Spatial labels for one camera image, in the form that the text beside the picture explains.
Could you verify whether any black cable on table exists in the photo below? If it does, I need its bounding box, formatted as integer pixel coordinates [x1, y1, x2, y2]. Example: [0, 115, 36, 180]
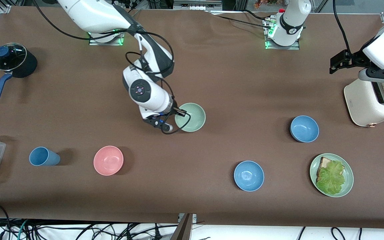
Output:
[216, 15, 272, 29]

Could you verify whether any green bowl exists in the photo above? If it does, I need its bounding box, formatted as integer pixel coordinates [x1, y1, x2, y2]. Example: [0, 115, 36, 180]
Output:
[174, 103, 206, 133]

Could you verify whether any black pot blue handle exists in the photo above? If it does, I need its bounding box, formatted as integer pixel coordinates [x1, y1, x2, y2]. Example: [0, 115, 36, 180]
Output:
[0, 43, 38, 102]

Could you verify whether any orange red object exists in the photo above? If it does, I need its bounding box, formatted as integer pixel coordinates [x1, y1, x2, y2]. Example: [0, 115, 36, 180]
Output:
[254, 0, 284, 10]

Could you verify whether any glass lid blue knob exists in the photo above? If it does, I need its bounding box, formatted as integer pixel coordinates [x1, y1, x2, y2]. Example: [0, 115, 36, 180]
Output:
[0, 43, 24, 71]

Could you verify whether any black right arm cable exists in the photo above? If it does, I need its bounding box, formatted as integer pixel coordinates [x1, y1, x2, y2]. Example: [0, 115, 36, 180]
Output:
[32, 0, 192, 135]

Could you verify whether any small metal bracket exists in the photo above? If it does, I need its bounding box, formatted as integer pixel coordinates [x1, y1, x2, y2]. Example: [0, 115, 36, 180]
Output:
[178, 213, 197, 223]

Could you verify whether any bread slice under lettuce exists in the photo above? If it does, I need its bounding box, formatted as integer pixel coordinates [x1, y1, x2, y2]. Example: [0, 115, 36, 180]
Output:
[317, 157, 335, 182]

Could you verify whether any blue bowl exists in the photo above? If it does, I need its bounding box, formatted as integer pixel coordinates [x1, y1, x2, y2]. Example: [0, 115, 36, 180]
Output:
[234, 161, 265, 192]
[290, 115, 320, 143]

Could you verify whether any pink bowl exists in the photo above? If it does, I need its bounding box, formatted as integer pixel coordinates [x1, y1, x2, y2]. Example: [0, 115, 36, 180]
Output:
[93, 146, 124, 176]

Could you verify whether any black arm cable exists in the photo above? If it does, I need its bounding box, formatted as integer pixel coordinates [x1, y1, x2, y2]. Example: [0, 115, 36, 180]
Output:
[32, 0, 192, 135]
[332, 0, 362, 65]

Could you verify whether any green lettuce leaf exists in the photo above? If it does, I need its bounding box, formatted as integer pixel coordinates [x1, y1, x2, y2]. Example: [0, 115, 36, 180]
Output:
[316, 161, 346, 195]

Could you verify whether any blue cup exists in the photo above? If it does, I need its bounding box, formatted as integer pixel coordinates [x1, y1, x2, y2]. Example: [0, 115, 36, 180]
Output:
[29, 147, 61, 166]

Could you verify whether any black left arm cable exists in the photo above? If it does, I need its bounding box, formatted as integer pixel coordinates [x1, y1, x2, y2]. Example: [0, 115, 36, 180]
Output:
[332, 0, 362, 65]

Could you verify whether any white toaster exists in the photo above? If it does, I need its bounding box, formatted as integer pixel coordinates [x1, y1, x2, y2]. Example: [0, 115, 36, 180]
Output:
[344, 79, 384, 128]

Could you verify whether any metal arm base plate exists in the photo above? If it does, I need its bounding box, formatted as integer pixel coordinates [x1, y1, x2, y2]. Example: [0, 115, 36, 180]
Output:
[265, 17, 301, 50]
[89, 32, 125, 46]

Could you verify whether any green plate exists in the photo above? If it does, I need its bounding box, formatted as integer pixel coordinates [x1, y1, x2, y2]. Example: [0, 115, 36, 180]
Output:
[310, 153, 354, 198]

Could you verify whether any teal cable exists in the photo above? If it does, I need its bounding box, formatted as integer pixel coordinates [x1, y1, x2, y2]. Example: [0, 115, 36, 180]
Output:
[16, 219, 30, 240]

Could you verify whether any grey box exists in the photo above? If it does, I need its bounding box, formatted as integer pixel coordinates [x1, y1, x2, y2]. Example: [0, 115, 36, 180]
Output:
[173, 0, 223, 11]

